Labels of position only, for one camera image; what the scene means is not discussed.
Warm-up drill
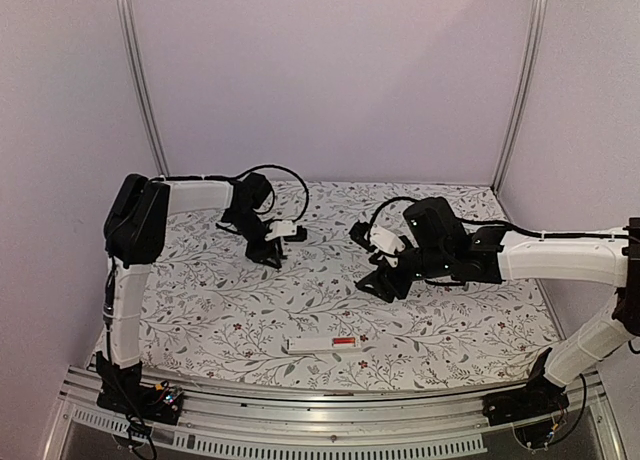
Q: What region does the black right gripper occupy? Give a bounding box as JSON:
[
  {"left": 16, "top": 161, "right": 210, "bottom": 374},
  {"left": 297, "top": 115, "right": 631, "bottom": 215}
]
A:
[{"left": 355, "top": 235, "right": 452, "bottom": 302}]

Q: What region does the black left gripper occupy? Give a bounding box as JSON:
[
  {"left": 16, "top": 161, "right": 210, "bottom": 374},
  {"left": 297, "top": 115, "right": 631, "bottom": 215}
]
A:
[{"left": 225, "top": 209, "right": 282, "bottom": 269}]

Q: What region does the red battery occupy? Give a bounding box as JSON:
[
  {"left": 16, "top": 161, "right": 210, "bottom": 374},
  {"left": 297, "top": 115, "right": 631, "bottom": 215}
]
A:
[{"left": 332, "top": 337, "right": 356, "bottom": 345}]

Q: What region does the white remote control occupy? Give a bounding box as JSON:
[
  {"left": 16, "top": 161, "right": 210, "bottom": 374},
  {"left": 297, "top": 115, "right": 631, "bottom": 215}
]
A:
[{"left": 284, "top": 336, "right": 362, "bottom": 355}]

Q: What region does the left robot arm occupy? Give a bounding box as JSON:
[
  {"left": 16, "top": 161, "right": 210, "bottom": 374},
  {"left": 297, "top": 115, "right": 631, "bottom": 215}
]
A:
[{"left": 102, "top": 172, "right": 297, "bottom": 369}]

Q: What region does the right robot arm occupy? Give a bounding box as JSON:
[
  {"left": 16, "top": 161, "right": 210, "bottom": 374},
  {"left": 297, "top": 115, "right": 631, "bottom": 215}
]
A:
[{"left": 349, "top": 197, "right": 639, "bottom": 416}]

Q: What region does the floral patterned table mat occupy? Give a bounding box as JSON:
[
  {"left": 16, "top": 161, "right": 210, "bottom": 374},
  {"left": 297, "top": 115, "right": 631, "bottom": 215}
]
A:
[{"left": 139, "top": 181, "right": 559, "bottom": 392}]

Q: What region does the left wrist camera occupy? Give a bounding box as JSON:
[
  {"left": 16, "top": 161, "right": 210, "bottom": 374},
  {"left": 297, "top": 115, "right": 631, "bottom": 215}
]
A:
[{"left": 265, "top": 220, "right": 307, "bottom": 242}]

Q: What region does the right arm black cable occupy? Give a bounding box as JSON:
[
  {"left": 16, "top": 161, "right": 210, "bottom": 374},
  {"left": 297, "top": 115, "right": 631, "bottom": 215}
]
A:
[{"left": 369, "top": 195, "right": 426, "bottom": 231}]

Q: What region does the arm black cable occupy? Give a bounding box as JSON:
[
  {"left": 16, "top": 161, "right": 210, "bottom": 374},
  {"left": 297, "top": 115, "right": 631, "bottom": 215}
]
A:
[
  {"left": 234, "top": 164, "right": 311, "bottom": 226},
  {"left": 369, "top": 195, "right": 426, "bottom": 231}
]

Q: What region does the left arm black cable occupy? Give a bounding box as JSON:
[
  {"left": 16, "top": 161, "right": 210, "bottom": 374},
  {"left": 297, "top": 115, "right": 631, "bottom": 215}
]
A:
[{"left": 234, "top": 164, "right": 311, "bottom": 226}]

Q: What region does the aluminium front rail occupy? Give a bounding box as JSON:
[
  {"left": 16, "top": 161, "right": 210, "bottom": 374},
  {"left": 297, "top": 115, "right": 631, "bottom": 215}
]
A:
[{"left": 42, "top": 364, "right": 629, "bottom": 460}]

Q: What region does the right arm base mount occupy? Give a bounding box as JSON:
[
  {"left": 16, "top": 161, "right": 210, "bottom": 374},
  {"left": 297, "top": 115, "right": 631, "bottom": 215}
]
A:
[{"left": 482, "top": 348, "right": 569, "bottom": 449}]

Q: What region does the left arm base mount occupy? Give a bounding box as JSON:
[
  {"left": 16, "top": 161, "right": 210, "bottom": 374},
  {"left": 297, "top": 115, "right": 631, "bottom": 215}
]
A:
[{"left": 96, "top": 352, "right": 184, "bottom": 425}]

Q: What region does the left aluminium post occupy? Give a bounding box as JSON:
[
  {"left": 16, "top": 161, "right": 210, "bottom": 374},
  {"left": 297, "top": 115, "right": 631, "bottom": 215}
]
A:
[{"left": 116, "top": 0, "right": 170, "bottom": 176}]

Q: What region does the aluminium post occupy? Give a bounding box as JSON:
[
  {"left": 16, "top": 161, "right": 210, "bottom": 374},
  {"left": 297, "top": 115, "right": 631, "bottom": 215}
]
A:
[
  {"left": 116, "top": 0, "right": 170, "bottom": 176},
  {"left": 491, "top": 0, "right": 548, "bottom": 197}
]

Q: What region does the right aluminium post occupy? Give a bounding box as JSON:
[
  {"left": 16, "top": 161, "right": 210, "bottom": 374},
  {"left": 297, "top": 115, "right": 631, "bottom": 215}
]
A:
[{"left": 491, "top": 0, "right": 548, "bottom": 197}]

